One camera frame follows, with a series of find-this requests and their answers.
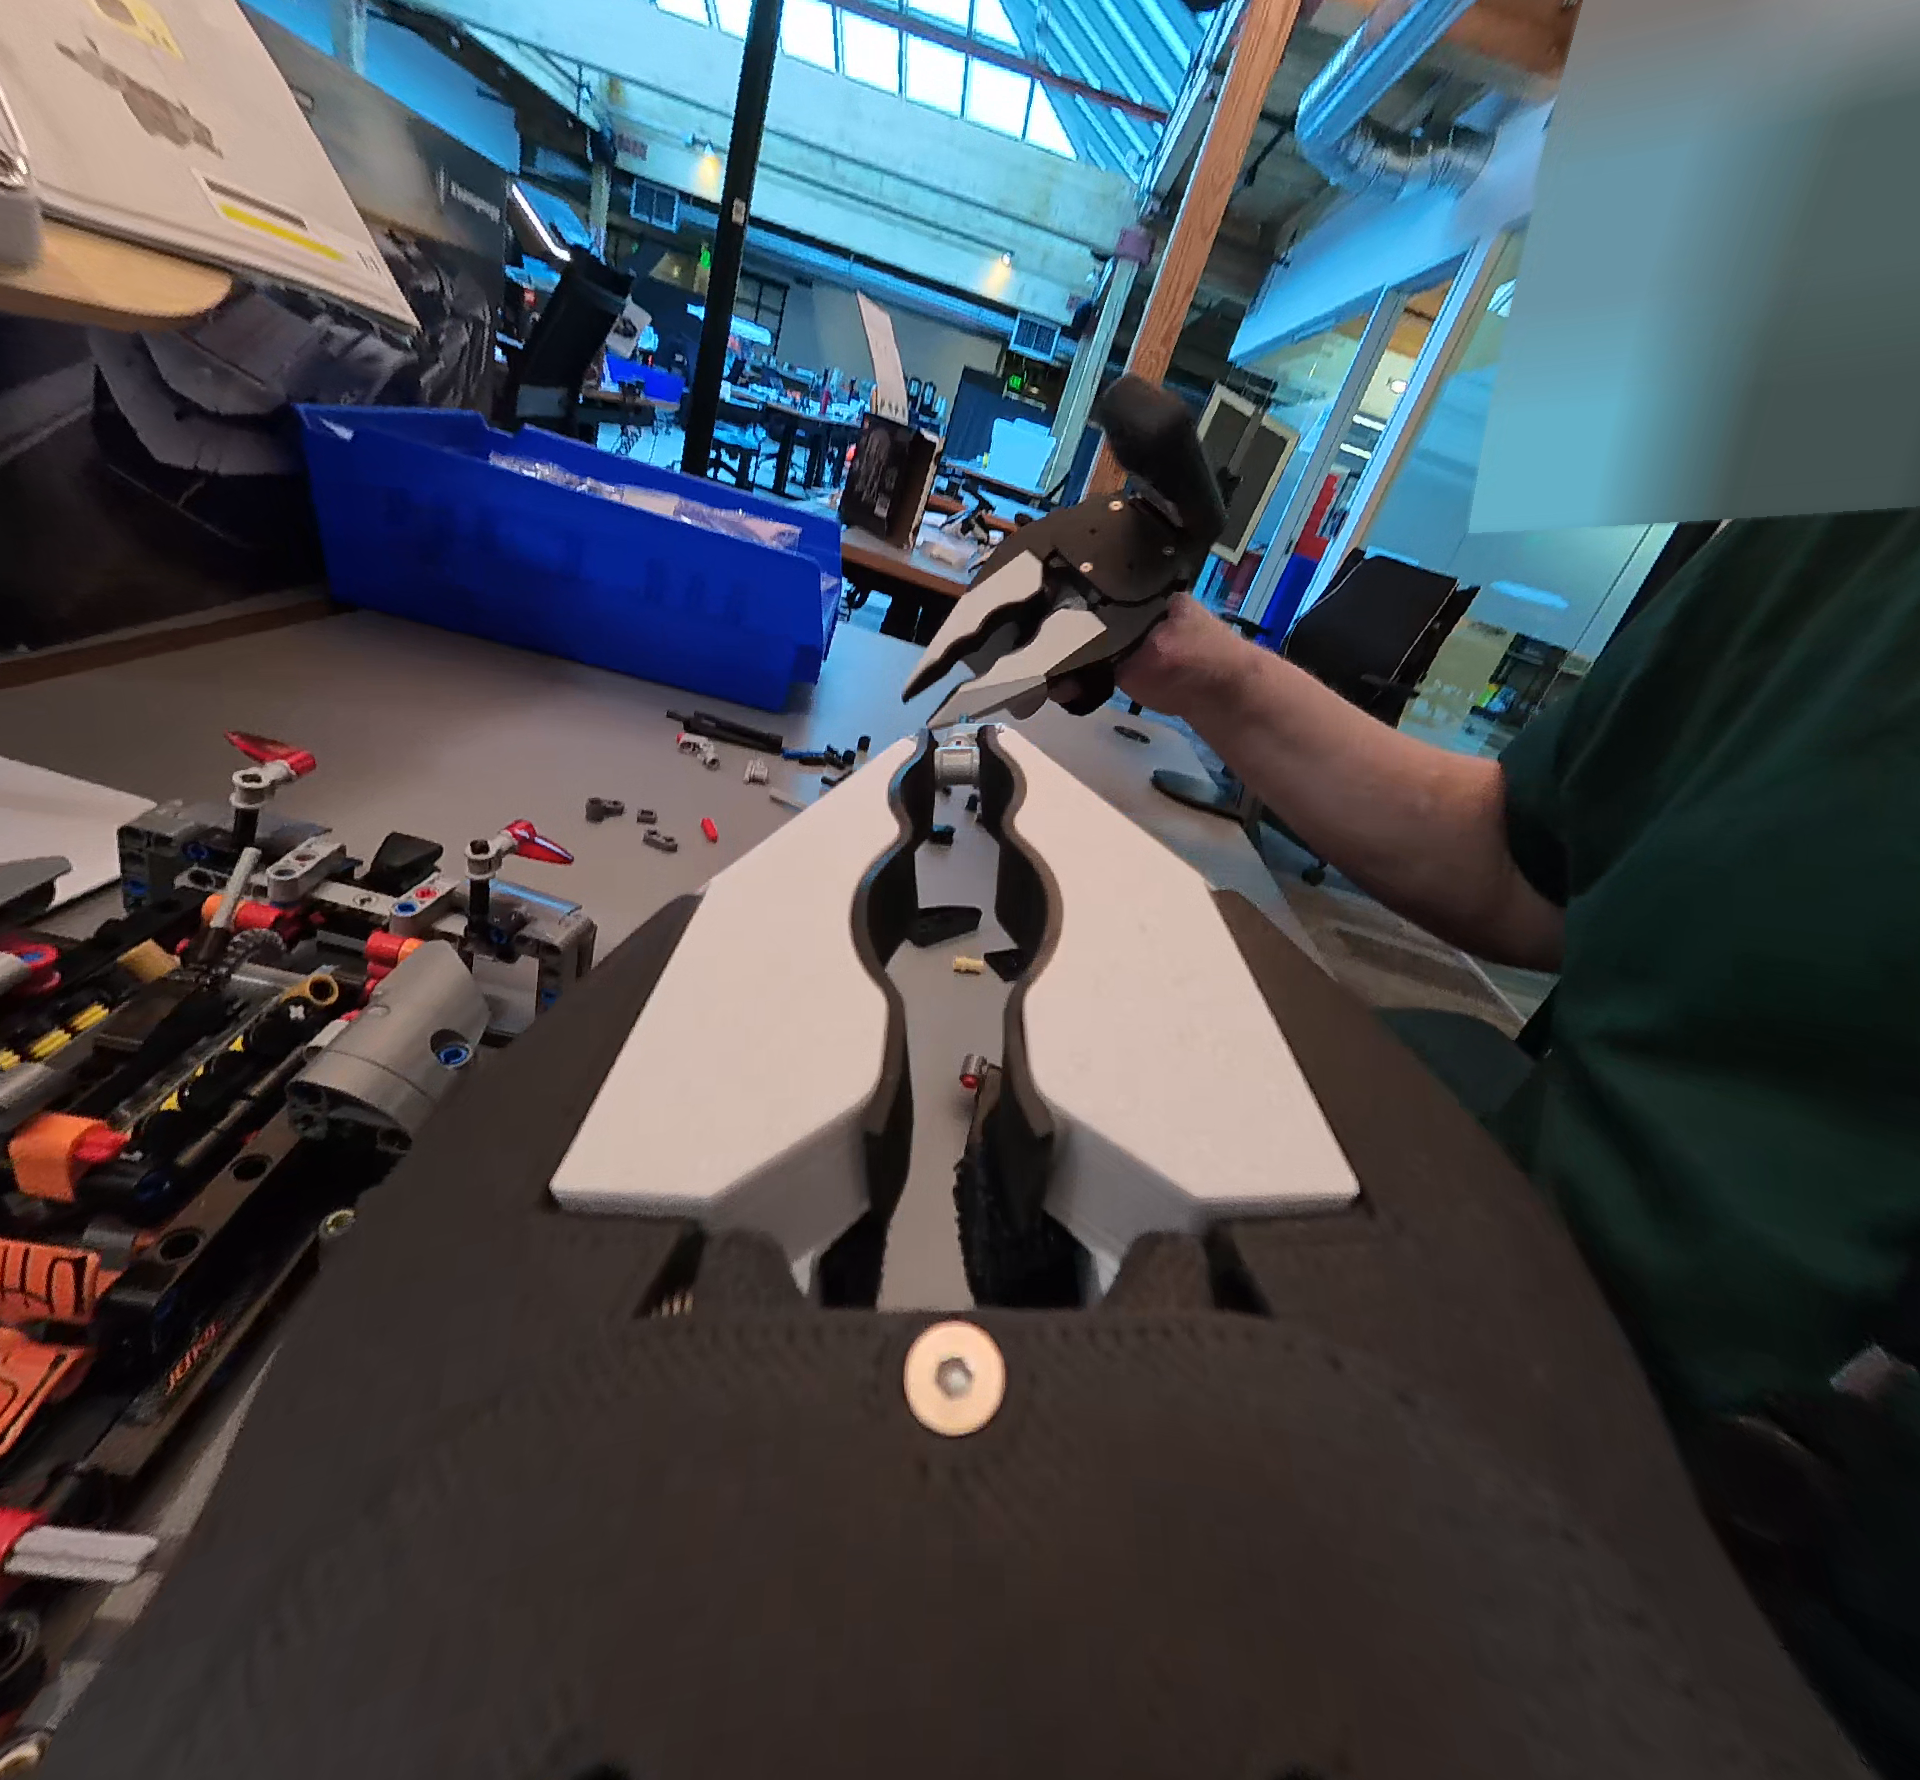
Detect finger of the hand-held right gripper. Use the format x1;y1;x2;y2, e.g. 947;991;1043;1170
927;609;1125;729
901;538;1065;702

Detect blue plastic parts bin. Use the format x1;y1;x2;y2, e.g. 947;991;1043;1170
295;404;845;714

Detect dark cardboard box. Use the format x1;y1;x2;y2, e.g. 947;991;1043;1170
837;413;947;551

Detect silver ventilation duct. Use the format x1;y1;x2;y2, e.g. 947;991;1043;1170
1293;0;1623;209

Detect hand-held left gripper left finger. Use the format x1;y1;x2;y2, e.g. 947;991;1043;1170
550;737;920;1309

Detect black support pole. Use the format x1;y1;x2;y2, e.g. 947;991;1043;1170
682;0;812;473

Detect clear plastic parts bags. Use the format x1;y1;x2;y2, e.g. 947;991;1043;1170
487;449;804;556

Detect lego technic car chassis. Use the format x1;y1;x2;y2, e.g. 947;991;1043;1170
0;730;600;1722

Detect black framed screen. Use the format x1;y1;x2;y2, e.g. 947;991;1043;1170
1198;378;1305;567

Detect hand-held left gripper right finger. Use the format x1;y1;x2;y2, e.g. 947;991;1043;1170
982;729;1362;1295

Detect wooden post red bracket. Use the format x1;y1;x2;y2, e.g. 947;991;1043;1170
1123;0;1344;421

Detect lego instruction booklet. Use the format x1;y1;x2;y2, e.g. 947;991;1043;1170
0;0;422;331

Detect person's right hand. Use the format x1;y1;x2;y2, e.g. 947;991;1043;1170
1114;592;1259;729

